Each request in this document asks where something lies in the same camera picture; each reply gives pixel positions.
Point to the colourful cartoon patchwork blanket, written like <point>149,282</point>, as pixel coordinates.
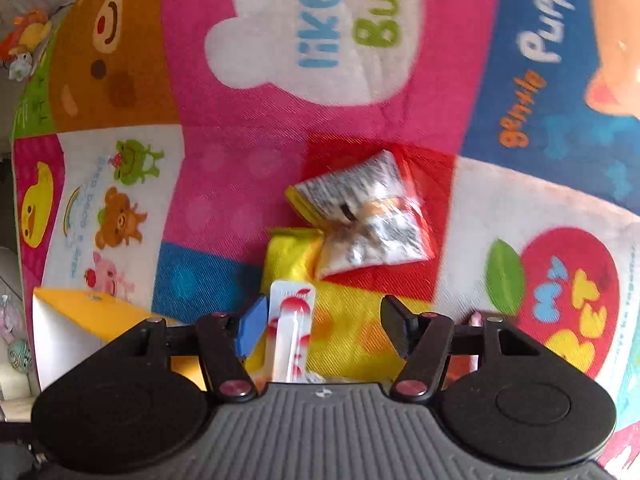
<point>155,139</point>

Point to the small toy figure orange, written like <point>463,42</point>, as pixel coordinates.
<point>29,31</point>

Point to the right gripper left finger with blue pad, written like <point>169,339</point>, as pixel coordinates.
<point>225,341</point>

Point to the yellow snack packet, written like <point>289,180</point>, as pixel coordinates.
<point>291,255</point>

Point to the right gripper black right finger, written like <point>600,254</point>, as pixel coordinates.
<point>423,341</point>

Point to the clear snack bag red edge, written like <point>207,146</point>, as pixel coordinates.
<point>370,214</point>

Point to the yellow cardboard box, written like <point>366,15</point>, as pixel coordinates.
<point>68,325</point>

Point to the spiral lollipop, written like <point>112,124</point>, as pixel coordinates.
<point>291,310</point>

